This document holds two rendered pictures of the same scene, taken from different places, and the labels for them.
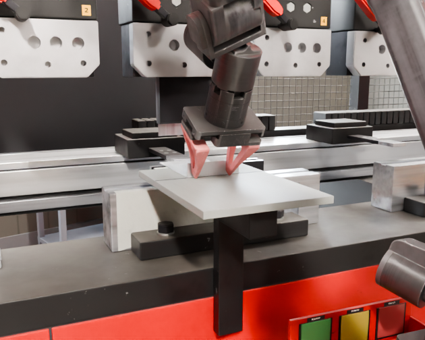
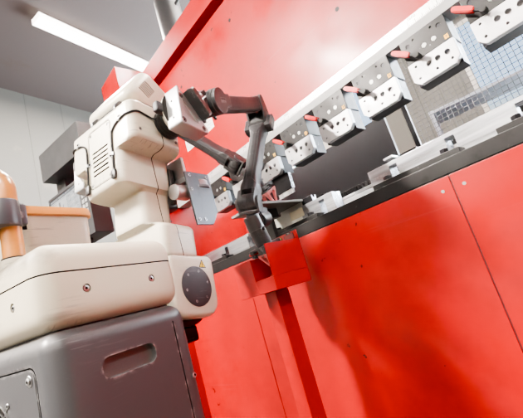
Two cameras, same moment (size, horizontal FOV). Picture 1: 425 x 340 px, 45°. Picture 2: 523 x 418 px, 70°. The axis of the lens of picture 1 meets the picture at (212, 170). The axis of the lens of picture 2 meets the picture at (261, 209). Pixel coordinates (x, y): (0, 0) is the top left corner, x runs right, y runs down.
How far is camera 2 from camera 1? 1.55 m
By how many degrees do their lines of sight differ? 73
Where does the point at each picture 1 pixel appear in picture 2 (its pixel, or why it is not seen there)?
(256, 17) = (233, 162)
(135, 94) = (354, 182)
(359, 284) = (325, 234)
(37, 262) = not seen: hidden behind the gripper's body
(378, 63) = (333, 133)
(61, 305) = (243, 255)
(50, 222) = not seen: outside the picture
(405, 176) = (376, 175)
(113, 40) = (339, 163)
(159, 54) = (264, 175)
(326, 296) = (313, 242)
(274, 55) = (293, 156)
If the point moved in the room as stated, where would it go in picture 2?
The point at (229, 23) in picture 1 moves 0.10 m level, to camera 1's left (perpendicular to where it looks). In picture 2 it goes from (229, 167) to (225, 176)
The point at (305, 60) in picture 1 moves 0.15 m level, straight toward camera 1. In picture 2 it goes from (304, 151) to (269, 158)
